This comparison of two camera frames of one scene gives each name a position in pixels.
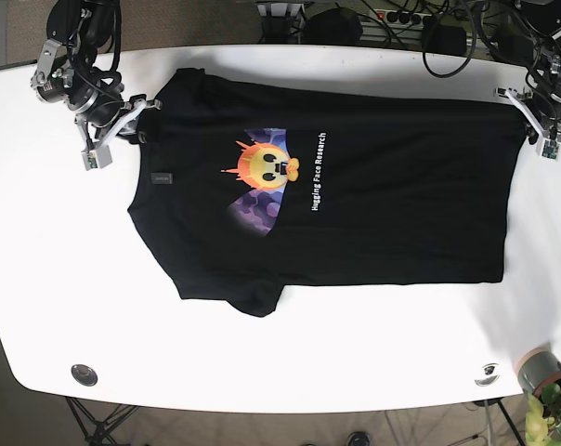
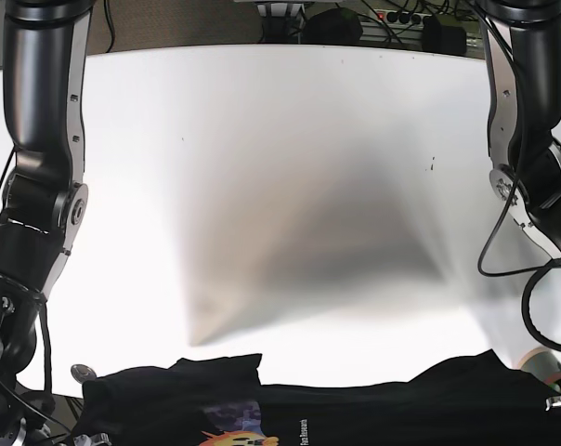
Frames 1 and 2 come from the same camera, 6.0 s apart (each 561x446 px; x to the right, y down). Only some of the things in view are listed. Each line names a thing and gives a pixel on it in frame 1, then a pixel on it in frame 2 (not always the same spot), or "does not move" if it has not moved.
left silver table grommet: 84,374 does not move
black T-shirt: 245,187 -> 479,400
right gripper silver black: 99,138 -> 96,439
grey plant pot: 538,368 does not move
